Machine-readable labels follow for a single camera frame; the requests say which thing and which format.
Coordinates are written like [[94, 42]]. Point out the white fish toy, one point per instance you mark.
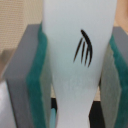
[[78, 33]]

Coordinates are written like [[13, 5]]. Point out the gripper grey left finger with green pad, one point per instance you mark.
[[28, 78]]

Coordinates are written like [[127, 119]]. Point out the gripper grey right finger with green pad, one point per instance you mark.
[[114, 81]]

